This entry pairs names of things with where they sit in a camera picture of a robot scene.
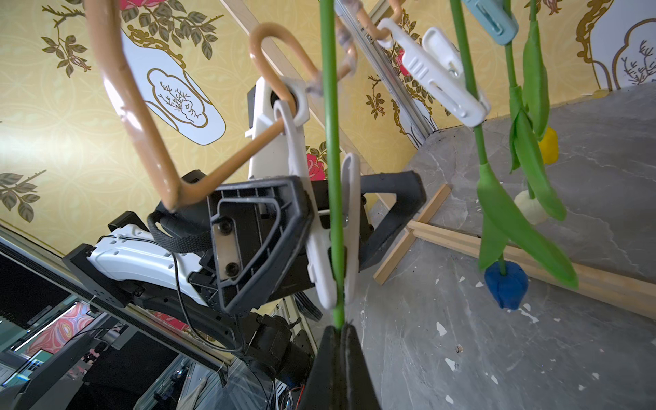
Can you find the grey clothes peg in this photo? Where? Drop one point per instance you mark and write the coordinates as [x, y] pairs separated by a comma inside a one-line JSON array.
[[318, 245]]

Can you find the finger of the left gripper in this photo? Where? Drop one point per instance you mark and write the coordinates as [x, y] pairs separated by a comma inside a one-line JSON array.
[[410, 198], [259, 230]]

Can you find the pink artificial tulip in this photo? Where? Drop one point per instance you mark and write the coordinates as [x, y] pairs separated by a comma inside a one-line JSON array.
[[330, 88]]

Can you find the wooden clothes rack frame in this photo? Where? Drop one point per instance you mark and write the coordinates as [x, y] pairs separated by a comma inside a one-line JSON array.
[[627, 293]]

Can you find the blue artificial tulip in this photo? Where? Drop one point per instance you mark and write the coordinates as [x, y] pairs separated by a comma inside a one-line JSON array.
[[503, 223]]

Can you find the white clothes peg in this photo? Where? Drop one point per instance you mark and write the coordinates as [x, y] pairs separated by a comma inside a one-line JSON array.
[[436, 65]]

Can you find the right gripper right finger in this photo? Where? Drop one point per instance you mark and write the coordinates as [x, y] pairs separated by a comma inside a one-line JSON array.
[[356, 388]]

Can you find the yellow artificial tulip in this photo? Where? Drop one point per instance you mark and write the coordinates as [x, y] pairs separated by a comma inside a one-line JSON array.
[[535, 90]]

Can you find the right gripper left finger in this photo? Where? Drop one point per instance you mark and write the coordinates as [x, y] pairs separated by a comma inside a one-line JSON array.
[[324, 387]]

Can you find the teal clothes peg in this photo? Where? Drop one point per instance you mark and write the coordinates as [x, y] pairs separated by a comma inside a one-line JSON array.
[[498, 23]]

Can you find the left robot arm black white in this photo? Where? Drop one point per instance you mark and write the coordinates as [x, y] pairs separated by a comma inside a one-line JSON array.
[[129, 267]]

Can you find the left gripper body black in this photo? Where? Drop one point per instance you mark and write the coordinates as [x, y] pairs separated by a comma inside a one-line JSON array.
[[187, 231]]

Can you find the white artificial tulip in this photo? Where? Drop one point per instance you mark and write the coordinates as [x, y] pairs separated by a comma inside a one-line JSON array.
[[539, 201]]

